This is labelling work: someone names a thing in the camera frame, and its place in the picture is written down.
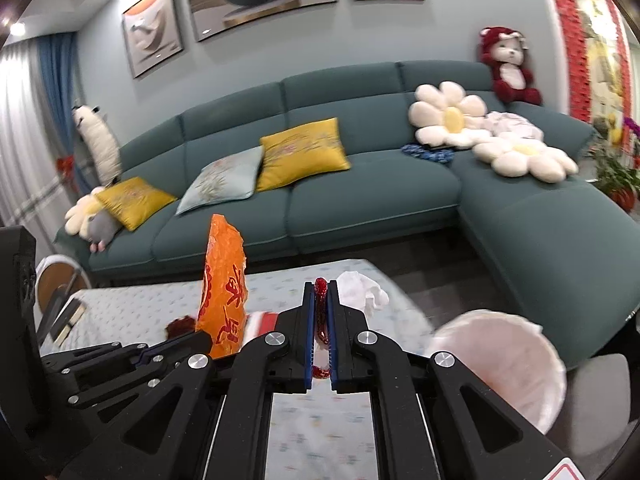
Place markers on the white crumpled cloth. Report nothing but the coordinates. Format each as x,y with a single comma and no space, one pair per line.
515,124

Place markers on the round wooden stool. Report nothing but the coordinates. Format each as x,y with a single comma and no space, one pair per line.
55,280

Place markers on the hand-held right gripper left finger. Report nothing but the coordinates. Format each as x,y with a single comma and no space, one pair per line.
308,340

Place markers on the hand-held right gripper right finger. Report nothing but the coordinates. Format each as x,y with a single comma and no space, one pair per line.
334,340

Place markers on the purple orchid plant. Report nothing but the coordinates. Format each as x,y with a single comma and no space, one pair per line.
632,127

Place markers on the grey sheer curtain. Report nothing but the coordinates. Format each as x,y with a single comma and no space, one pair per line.
22,135

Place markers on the grey plush toy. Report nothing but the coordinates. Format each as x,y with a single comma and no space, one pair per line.
102,230

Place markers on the orange snack packet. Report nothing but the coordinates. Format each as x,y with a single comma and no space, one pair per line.
222,285

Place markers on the teal sectional sofa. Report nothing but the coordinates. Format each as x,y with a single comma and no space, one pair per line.
375,200

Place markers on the blue knitted band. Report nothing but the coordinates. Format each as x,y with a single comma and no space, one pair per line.
440,153

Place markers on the yellow embroidered cushion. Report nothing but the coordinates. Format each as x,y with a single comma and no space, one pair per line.
300,155
135,202

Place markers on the dark red scrunchie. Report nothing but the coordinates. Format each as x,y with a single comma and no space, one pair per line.
181,327

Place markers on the dark flat book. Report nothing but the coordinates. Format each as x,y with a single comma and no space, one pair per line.
65,322

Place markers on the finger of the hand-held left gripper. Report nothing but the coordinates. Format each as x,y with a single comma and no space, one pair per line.
115,382
90,356

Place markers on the red paper door garland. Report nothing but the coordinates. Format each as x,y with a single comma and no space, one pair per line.
567,35
621,60

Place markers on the ceiling spotlight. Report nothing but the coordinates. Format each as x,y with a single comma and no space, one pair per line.
15,26

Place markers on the white tissue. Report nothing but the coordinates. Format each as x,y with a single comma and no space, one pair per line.
360,290

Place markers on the light blue embroidered cushion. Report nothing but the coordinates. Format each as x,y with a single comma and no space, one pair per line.
220,180

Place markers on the red curtain tassel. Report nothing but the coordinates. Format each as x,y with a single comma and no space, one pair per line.
65,167

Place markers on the long white plush toy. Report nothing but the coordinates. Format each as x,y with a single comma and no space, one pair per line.
97,145

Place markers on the floral tablecloth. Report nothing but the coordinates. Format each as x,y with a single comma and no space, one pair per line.
150,300

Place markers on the red teddy bear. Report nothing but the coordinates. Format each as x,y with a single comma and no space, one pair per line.
510,65

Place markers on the red plastic wrapper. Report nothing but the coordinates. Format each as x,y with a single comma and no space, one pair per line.
321,310

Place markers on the red white paper cup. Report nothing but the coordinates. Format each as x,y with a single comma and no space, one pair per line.
262,325

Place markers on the bin with white liner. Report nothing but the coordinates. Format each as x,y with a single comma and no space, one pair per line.
500,360

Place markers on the blue curtain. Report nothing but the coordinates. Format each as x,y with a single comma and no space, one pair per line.
57,100

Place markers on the framed orange grey painting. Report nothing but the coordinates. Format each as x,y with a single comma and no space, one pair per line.
152,30

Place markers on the white flower cushion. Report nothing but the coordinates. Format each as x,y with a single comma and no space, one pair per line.
510,160
440,105
77,217

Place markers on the green plant in red pot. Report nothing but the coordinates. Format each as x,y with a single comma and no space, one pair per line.
617,175

